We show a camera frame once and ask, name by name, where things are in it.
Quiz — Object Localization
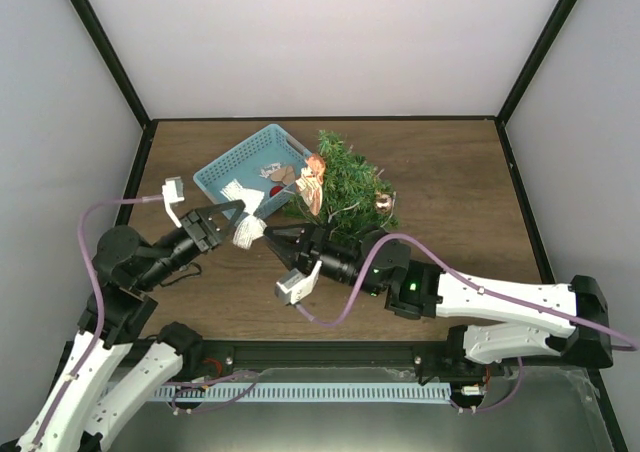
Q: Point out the white mesh net ornament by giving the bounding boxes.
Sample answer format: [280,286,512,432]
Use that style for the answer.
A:
[221,179,266,250]

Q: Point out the small green christmas tree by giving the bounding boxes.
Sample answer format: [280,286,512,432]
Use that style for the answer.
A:
[283,130,399,245]

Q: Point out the black frame post right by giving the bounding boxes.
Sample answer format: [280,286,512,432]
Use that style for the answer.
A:
[496,0,579,126]

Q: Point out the brown heart ornament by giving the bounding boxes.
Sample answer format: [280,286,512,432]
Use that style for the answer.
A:
[269,165,296,186]

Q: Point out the black frame post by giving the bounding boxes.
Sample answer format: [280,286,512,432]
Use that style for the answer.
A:
[69,0,151,129]
[496,0,579,126]

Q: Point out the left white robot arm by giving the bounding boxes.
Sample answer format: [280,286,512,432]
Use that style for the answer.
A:
[1,200,245,451]

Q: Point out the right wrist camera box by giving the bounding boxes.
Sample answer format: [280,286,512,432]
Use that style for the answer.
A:
[274,261,322,305]

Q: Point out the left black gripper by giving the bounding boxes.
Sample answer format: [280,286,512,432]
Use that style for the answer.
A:
[139,200,248,291]

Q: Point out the blue plastic basket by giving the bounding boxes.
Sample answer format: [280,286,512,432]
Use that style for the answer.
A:
[193,124,311,219]

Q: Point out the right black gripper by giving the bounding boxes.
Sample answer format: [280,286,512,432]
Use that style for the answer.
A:
[264,222,384,297]

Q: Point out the light blue cable duct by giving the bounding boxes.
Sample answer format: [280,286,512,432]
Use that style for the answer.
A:
[149,383,451,404]

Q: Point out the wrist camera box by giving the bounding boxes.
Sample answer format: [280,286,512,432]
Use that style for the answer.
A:
[274,261,322,305]
[161,177,185,228]

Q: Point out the black frame post left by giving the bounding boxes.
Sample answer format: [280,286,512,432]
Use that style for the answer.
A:
[69,0,151,129]

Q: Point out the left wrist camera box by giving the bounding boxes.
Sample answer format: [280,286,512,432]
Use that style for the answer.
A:
[161,177,185,228]

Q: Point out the black aluminium front rail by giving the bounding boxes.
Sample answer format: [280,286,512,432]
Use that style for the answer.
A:
[64,339,591,373]

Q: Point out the gingerbread figure ornament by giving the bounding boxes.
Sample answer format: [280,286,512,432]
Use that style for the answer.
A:
[296,153,326,216]

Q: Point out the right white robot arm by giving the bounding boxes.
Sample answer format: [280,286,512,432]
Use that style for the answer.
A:
[264,223,613,375]

